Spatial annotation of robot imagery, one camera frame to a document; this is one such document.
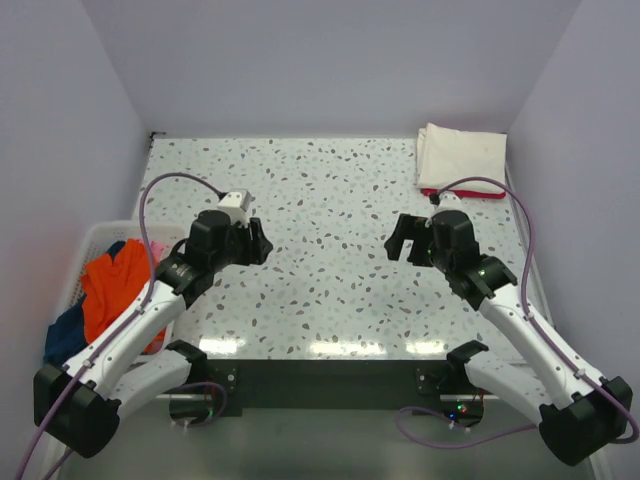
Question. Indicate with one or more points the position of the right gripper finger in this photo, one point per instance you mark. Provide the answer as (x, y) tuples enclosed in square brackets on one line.
[(419, 253), (407, 228)]

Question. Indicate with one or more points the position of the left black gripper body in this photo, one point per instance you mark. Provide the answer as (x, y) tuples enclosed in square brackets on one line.
[(235, 252)]

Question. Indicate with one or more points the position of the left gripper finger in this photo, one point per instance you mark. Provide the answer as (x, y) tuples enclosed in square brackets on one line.
[(258, 250), (256, 229)]

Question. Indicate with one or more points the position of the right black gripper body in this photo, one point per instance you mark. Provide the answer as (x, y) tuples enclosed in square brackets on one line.
[(439, 257)]

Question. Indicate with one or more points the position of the orange t-shirt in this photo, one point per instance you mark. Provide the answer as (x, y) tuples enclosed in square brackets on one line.
[(111, 283)]

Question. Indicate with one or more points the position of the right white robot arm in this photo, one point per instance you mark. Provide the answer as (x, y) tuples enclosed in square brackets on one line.
[(576, 409)]

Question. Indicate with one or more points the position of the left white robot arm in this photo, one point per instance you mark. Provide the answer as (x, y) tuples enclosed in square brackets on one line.
[(78, 403)]

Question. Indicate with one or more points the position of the light pink t-shirt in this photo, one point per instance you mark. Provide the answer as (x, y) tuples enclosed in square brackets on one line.
[(158, 249)]

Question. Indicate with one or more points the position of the folded pink t-shirt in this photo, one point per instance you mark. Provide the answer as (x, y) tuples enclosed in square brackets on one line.
[(479, 195)]

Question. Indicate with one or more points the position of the folded cream t-shirt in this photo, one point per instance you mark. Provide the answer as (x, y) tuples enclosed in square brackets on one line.
[(444, 155)]

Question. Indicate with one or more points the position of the white plastic laundry basket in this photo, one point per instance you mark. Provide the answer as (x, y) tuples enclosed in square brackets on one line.
[(96, 242)]

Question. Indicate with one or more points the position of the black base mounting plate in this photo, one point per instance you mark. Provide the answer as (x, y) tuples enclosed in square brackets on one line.
[(237, 385)]

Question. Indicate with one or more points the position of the navy blue t-shirt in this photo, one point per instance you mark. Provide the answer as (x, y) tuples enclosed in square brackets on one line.
[(65, 337)]

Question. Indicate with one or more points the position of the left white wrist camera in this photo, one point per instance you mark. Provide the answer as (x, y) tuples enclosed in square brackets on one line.
[(235, 204)]

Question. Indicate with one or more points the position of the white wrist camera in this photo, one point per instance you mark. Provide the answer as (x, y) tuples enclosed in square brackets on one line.
[(235, 204), (447, 201)]

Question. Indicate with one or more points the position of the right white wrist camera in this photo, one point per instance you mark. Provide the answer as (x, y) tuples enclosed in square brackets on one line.
[(447, 201)]

